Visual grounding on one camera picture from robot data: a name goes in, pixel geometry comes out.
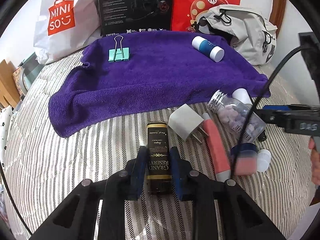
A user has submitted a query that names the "black gold Grand Reserve lighter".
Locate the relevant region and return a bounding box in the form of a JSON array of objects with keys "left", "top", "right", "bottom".
[{"left": 146, "top": 122, "right": 172, "bottom": 195}]

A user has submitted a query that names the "white wall charger plug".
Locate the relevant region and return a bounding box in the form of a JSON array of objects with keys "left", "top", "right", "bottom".
[{"left": 168, "top": 104, "right": 208, "bottom": 144}]

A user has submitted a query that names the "blue white Vaseline balm stick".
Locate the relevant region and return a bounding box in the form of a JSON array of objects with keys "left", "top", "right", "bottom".
[{"left": 191, "top": 36, "right": 225, "bottom": 62}]

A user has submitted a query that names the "right hand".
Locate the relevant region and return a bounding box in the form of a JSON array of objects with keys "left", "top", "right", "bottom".
[{"left": 309, "top": 138, "right": 320, "bottom": 186}]

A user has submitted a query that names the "pink tube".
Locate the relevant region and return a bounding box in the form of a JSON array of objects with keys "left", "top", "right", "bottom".
[{"left": 202, "top": 113, "right": 231, "bottom": 183}]

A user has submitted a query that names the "small white cap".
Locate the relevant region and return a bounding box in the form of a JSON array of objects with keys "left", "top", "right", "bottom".
[{"left": 257, "top": 149, "right": 271, "bottom": 172}]

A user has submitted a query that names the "pink bottle blue cap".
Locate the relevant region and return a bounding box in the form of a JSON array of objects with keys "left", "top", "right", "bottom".
[{"left": 234, "top": 143, "right": 258, "bottom": 176}]

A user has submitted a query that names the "small white cylinder bottle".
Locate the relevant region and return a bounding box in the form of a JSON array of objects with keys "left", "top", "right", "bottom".
[{"left": 232, "top": 88, "right": 253, "bottom": 106}]

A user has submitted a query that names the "clear candy jar silver lid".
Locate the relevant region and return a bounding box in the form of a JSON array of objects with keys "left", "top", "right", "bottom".
[{"left": 208, "top": 90, "right": 266, "bottom": 143}]

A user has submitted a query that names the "striped bed cover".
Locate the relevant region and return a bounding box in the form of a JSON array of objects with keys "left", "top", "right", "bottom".
[{"left": 4, "top": 50, "right": 316, "bottom": 239}]

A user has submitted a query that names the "grey Nike backpack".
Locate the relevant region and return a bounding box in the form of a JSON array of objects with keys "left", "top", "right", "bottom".
[{"left": 196, "top": 4, "right": 278, "bottom": 66}]

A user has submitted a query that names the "purple towel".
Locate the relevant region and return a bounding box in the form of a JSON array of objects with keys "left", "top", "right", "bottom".
[{"left": 48, "top": 31, "right": 267, "bottom": 138}]

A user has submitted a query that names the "teal binder clip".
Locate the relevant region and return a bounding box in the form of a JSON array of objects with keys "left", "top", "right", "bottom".
[{"left": 108, "top": 35, "right": 130, "bottom": 62}]

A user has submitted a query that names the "black headset box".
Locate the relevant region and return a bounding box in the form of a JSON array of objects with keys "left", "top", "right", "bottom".
[{"left": 98, "top": 0, "right": 174, "bottom": 36}]

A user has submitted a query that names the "white Miniso shopping bag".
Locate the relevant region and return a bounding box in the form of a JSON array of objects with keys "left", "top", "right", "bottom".
[{"left": 34, "top": 0, "right": 101, "bottom": 64}]

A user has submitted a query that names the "black cable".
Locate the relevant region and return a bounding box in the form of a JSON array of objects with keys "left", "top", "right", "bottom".
[{"left": 233, "top": 45, "right": 313, "bottom": 178}]

